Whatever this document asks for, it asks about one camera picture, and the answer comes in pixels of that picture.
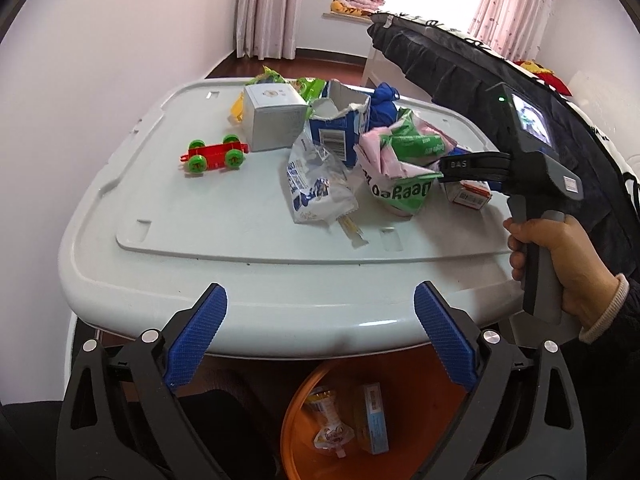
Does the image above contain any white bed frame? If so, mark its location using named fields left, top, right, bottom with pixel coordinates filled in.
left=360, top=47, right=432, bottom=102

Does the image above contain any person's right hand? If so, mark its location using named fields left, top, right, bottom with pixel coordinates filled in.
left=503, top=216, right=620, bottom=330

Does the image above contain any pink green crumpled paper bag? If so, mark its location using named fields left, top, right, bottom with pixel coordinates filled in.
left=355, top=108, right=457, bottom=217

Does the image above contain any blue cloth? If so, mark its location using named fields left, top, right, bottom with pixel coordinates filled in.
left=370, top=82, right=400, bottom=129

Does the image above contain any small white orange box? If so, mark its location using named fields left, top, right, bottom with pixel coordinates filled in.
left=444, top=180, right=492, bottom=210

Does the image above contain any yellow plastic piece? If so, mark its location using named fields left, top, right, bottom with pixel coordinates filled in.
left=230, top=93, right=244, bottom=124

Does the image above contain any blue box in bin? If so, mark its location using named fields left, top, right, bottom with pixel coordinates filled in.
left=354, top=382, right=390, bottom=455

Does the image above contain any white grey cardboard box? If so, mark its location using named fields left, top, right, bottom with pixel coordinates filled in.
left=242, top=82, right=308, bottom=152

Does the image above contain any orange trash bin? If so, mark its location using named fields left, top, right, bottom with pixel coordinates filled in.
left=280, top=346, right=465, bottom=479

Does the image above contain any yellow item on windowsill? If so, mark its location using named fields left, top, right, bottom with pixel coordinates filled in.
left=330, top=0, right=371, bottom=18

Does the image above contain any right pink curtain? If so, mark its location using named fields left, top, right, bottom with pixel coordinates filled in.
left=469, top=0, right=555, bottom=61

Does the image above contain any red green toy car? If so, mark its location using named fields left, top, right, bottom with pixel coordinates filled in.
left=180, top=134, right=250, bottom=174

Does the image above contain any left pink curtain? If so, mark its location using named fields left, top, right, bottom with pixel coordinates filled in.
left=235, top=0, right=302, bottom=60

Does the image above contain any clear plastic wrapper bag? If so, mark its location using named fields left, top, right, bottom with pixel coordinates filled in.
left=285, top=131, right=358, bottom=224

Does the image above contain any torn blue white carton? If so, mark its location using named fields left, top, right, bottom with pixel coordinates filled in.
left=308, top=80, right=371, bottom=168

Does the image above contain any red yellow plush toy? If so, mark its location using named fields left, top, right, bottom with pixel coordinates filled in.
left=515, top=60, right=572, bottom=98

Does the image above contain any pink curtain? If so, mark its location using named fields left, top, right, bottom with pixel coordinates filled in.
left=469, top=0, right=555, bottom=61
left=235, top=0, right=302, bottom=60

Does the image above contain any green snack packet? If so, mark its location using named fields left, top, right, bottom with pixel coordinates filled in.
left=247, top=65, right=326, bottom=104

